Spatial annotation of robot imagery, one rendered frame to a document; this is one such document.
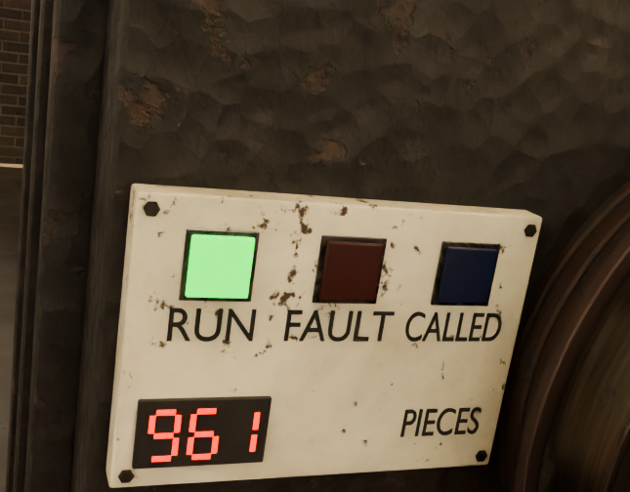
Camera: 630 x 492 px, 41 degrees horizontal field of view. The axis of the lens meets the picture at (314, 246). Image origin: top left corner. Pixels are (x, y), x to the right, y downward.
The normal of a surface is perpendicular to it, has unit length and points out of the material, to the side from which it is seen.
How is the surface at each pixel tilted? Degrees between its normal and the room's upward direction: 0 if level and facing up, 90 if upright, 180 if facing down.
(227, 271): 90
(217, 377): 90
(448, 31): 90
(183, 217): 90
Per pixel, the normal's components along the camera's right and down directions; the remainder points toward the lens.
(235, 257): 0.33, 0.29
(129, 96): -0.04, 0.25
